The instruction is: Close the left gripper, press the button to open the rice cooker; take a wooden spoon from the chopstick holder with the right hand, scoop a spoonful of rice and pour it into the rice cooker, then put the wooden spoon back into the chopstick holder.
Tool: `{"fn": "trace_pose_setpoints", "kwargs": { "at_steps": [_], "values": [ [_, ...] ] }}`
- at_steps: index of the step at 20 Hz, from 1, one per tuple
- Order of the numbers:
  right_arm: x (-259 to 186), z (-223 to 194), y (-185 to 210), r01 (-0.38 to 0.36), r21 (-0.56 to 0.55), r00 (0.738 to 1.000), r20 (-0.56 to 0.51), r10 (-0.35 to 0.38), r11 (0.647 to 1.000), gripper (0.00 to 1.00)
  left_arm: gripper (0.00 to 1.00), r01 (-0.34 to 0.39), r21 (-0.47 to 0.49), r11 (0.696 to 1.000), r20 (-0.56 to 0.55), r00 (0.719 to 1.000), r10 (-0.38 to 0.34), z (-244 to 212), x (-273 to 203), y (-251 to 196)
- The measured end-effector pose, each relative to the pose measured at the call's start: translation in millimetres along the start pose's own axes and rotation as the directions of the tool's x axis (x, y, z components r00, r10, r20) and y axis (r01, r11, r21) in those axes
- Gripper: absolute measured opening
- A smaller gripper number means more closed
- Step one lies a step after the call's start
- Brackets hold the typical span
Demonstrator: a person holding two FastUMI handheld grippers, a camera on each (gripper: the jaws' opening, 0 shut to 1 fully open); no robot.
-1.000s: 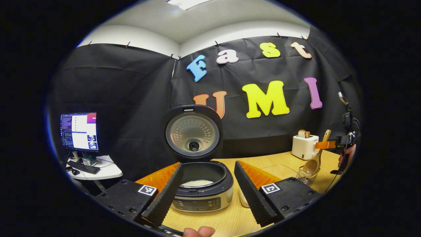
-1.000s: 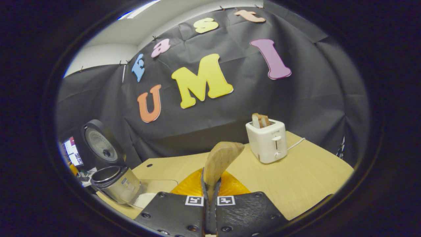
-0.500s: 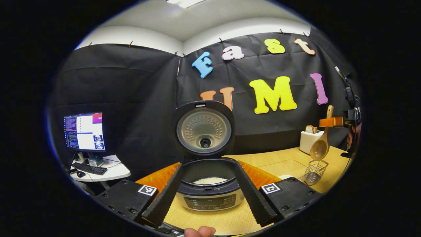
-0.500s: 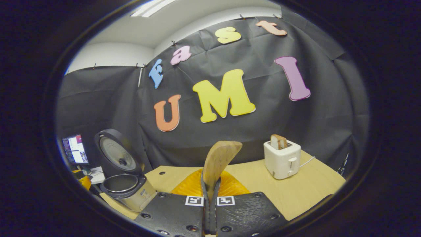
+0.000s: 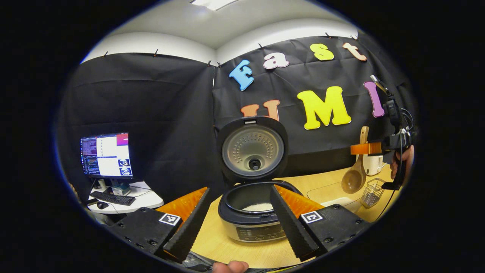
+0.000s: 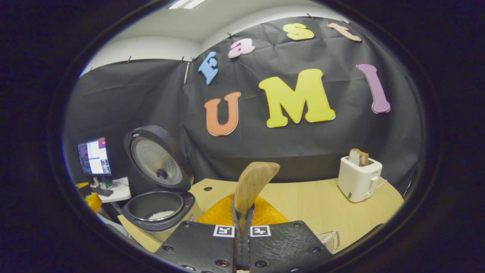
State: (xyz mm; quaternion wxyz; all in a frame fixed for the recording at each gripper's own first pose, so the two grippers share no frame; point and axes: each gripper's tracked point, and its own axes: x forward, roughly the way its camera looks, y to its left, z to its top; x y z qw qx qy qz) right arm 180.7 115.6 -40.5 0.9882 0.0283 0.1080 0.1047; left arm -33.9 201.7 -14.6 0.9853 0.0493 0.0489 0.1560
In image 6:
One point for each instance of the white toaster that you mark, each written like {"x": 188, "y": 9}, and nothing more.
{"x": 356, "y": 182}

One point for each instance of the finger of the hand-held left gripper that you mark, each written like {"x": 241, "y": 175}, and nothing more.
{"x": 94, "y": 203}
{"x": 83, "y": 185}

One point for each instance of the ceiling light panel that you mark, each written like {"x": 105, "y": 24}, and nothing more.
{"x": 187, "y": 3}

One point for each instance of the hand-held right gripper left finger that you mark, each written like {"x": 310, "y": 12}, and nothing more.
{"x": 237, "y": 250}

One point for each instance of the white side table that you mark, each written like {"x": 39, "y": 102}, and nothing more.
{"x": 121, "y": 193}

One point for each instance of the clear chopstick holder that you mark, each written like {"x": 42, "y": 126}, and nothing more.
{"x": 331, "y": 240}

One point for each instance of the black keyboard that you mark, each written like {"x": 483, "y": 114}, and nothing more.
{"x": 104, "y": 192}

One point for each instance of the black backdrop cloth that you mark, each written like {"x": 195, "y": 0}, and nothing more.
{"x": 303, "y": 151}

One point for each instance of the small teal box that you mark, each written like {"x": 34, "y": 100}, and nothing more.
{"x": 106, "y": 182}

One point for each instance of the bread slice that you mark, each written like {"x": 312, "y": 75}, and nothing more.
{"x": 358, "y": 157}

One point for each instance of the black silver rice cooker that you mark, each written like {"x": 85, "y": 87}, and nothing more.
{"x": 159, "y": 163}

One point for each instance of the wooden spoon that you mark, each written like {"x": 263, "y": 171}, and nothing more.
{"x": 254, "y": 182}

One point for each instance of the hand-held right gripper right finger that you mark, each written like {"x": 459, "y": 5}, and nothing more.
{"x": 248, "y": 250}

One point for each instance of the computer monitor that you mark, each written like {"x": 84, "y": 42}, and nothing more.
{"x": 94, "y": 155}

